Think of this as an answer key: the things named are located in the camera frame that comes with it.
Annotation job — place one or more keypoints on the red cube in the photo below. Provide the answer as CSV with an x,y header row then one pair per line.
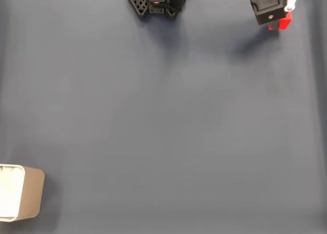
x,y
284,23

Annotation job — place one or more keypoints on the white beige open box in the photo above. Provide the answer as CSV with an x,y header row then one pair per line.
x,y
25,193

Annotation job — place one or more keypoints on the dark grey table mat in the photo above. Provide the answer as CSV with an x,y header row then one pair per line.
x,y
178,129

